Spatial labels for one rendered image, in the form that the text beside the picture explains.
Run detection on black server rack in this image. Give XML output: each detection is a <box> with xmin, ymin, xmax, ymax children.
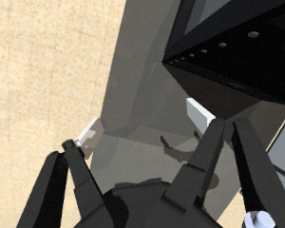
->
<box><xmin>161</xmin><ymin>0</ymin><xmax>285</xmax><ymax>105</ymax></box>

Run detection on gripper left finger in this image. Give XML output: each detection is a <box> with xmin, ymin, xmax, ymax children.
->
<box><xmin>16</xmin><ymin>117</ymin><xmax>118</xmax><ymax>228</ymax></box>

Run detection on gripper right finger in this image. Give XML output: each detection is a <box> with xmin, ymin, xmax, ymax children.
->
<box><xmin>145</xmin><ymin>98</ymin><xmax>285</xmax><ymax>228</ymax></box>

